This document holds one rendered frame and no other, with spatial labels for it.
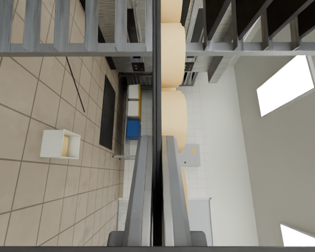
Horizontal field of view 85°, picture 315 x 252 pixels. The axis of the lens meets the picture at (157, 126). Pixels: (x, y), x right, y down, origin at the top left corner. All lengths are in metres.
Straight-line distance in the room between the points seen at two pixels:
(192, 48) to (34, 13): 0.51
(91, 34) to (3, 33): 0.27
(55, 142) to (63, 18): 1.03
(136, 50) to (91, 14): 0.18
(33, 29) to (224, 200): 4.27
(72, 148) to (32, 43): 1.23
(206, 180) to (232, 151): 0.95
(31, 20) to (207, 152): 4.04
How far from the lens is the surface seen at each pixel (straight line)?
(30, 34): 0.72
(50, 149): 1.55
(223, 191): 4.41
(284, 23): 0.61
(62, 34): 0.67
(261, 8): 0.54
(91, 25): 0.65
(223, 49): 0.61
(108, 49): 0.60
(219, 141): 4.47
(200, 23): 2.60
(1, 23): 0.78
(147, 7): 0.66
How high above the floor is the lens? 0.89
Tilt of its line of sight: level
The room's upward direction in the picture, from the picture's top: 90 degrees clockwise
